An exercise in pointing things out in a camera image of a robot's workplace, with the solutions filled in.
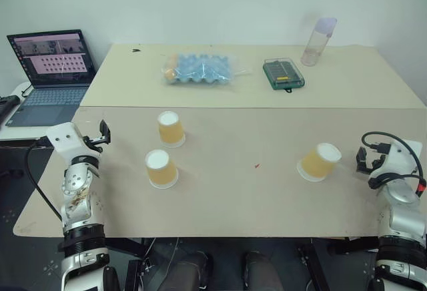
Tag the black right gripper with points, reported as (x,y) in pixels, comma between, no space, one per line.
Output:
(375,165)

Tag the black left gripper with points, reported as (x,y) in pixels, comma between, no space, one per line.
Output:
(89,141)

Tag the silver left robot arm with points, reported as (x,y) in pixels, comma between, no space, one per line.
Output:
(76,204)

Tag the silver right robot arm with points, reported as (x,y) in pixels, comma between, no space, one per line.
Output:
(402,211)

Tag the yellow paper cup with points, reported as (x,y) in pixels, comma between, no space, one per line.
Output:
(317,165)
(161,171)
(171,131)

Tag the grey open laptop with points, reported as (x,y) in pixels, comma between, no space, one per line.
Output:
(50,80)

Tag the orange egg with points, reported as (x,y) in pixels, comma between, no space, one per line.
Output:
(169,73)

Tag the white side table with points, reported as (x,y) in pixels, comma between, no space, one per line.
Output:
(13,132)

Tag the dark cabinet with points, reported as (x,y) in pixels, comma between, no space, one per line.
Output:
(16,161)

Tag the black flat device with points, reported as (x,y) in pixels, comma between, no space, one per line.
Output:
(7,104)

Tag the green screwdriver bit case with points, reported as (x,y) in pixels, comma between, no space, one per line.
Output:
(283,74)

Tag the blue egg tray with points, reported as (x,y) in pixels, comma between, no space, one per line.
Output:
(203,69)

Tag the clear bottle purple lid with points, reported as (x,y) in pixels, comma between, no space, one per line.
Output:
(315,45)

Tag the clear plastic bag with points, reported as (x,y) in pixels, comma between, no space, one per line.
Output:
(233,77)

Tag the dark rounded shape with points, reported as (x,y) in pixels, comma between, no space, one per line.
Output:
(187,272)
(263,272)

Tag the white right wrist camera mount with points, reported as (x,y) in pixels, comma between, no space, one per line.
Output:
(400,157)

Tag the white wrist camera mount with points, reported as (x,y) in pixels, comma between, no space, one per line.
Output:
(64,139)
(400,157)

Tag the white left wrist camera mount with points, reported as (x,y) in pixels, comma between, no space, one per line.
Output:
(64,139)

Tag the black table frame strut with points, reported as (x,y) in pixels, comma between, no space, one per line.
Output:
(133,251)
(317,264)

